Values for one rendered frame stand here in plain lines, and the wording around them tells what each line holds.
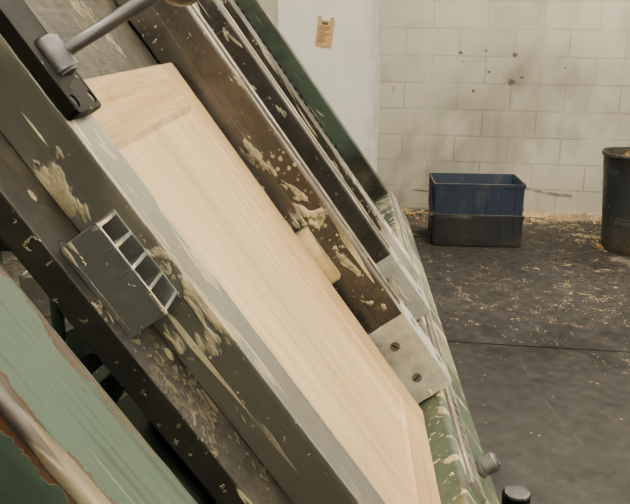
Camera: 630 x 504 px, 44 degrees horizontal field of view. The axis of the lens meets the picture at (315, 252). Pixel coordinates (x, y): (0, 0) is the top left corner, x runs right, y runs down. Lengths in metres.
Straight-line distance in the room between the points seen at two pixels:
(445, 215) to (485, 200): 0.28
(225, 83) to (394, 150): 5.26
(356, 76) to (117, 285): 4.34
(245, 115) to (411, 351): 0.39
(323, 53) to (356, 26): 0.25
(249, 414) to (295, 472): 0.06
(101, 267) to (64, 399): 0.19
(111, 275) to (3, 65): 0.15
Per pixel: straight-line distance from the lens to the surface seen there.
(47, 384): 0.32
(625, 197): 5.34
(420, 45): 6.17
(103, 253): 0.49
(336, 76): 4.81
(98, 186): 0.53
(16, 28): 0.53
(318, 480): 0.58
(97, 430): 0.33
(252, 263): 0.77
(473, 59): 6.19
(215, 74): 1.01
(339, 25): 4.80
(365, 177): 2.40
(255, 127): 1.01
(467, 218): 5.27
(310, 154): 1.30
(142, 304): 0.50
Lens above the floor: 1.39
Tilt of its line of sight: 16 degrees down
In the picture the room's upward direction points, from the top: 1 degrees clockwise
